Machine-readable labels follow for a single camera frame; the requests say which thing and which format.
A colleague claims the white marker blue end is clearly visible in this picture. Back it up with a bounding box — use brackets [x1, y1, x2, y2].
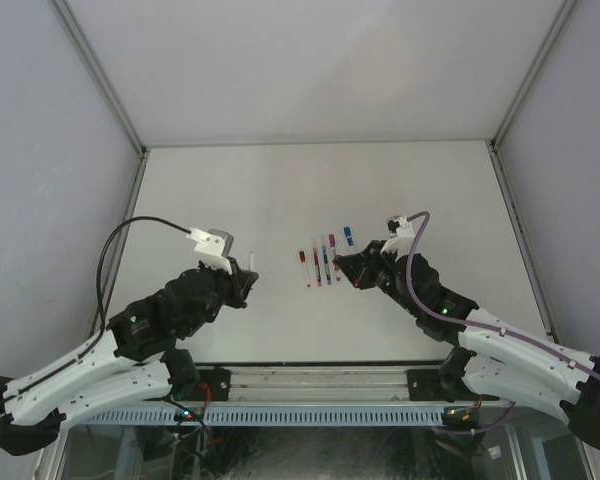
[343, 226, 355, 248]

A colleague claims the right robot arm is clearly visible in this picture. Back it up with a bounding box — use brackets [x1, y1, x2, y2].
[334, 241, 600, 450]

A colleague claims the black cable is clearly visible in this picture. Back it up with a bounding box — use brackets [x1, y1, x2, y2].
[0, 215, 191, 429]

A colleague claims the perforated blue cable tray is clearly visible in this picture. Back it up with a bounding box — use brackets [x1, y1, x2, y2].
[80, 404, 445, 427]

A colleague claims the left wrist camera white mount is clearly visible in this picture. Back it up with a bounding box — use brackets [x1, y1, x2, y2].
[186, 228, 234, 274]

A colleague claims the thin white red pen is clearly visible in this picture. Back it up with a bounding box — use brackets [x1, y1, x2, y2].
[298, 250, 311, 288]

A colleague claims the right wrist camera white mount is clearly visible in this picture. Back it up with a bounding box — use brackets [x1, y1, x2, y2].
[381, 215, 416, 256]

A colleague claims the pink white pen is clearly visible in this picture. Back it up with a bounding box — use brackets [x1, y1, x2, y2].
[328, 233, 341, 282]

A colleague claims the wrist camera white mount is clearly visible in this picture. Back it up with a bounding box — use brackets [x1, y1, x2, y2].
[381, 215, 416, 256]
[186, 228, 234, 274]

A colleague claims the aluminium rail frame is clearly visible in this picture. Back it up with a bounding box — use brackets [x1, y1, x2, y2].
[54, 362, 596, 404]

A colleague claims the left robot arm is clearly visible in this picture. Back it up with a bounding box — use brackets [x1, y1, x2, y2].
[0, 260, 259, 456]

